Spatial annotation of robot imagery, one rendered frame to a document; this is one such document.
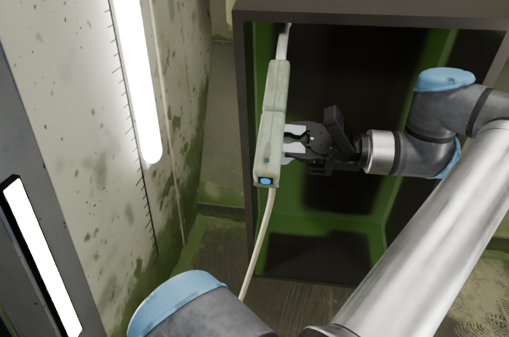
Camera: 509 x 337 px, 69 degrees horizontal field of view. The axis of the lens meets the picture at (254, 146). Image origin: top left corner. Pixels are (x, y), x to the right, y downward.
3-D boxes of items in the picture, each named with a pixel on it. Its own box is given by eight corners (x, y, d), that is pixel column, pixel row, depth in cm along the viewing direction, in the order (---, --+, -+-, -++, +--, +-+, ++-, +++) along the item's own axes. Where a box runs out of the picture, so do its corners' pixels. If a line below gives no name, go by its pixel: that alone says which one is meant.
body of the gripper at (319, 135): (303, 175, 78) (360, 179, 77) (306, 151, 72) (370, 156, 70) (304, 145, 83) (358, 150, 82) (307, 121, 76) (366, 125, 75)
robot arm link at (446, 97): (498, 74, 64) (474, 136, 71) (432, 59, 71) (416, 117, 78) (479, 87, 59) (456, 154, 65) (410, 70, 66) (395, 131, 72)
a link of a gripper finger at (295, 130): (261, 147, 81) (304, 154, 80) (261, 130, 76) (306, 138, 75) (264, 136, 83) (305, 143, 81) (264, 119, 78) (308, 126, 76)
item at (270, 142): (278, 227, 81) (279, 171, 63) (256, 225, 82) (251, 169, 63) (291, 75, 110) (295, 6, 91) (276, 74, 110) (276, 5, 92)
